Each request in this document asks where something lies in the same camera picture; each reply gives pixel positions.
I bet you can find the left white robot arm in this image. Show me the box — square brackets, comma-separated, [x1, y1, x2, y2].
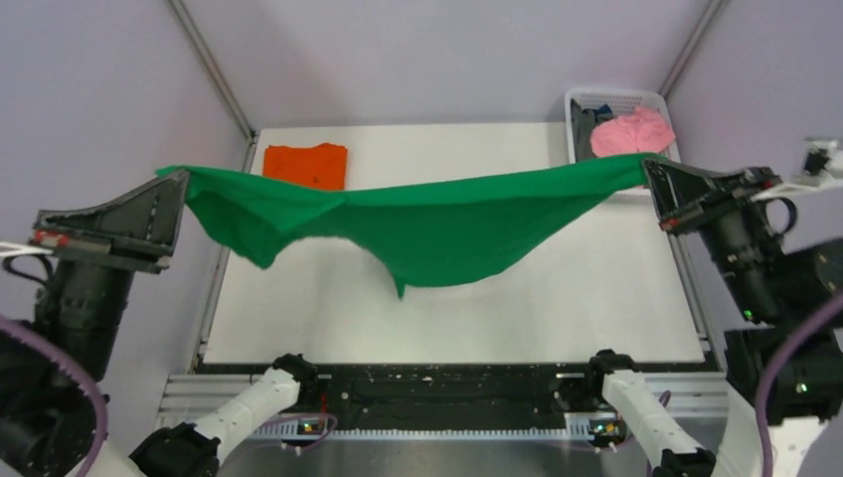
[1, 168, 319, 476]

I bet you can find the folded orange t shirt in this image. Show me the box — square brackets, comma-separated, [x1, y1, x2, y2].
[261, 143, 349, 191]

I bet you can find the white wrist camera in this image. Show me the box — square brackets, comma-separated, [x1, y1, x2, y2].
[0, 240, 53, 259]
[752, 137, 842, 202]

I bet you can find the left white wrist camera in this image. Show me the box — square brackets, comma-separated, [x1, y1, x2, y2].
[0, 240, 53, 259]

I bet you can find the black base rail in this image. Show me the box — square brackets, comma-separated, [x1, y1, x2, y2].
[256, 360, 650, 436]

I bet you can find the grey t shirt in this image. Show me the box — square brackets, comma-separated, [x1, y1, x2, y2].
[570, 100, 597, 162]

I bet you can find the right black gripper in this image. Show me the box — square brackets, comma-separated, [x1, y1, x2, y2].
[638, 152, 780, 316]

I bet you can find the blue t shirt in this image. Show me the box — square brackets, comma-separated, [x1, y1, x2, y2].
[591, 104, 614, 124]

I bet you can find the pink t shirt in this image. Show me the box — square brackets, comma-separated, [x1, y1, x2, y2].
[590, 106, 676, 157]

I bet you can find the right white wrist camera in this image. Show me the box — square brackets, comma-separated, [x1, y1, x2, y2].
[752, 137, 842, 202]

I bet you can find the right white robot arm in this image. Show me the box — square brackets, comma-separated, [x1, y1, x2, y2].
[583, 147, 842, 476]

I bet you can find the white plastic basket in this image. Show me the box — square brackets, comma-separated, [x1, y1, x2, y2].
[564, 87, 673, 164]

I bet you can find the green t shirt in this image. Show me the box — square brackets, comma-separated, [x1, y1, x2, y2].
[185, 153, 646, 294]

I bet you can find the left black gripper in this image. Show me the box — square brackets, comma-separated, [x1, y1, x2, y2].
[34, 163, 196, 382]

